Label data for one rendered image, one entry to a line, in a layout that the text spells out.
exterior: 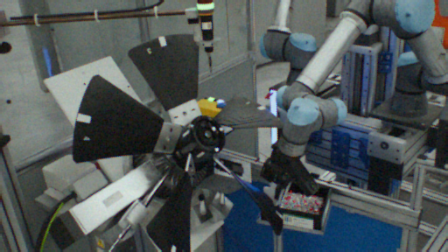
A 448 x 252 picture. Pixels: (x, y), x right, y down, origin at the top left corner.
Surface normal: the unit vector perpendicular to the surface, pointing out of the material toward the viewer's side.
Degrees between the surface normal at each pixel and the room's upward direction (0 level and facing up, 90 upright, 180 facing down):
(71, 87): 50
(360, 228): 90
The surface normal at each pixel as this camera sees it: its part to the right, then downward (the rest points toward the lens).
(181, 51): 0.08, -0.34
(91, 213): 0.58, -0.41
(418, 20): 0.49, 0.27
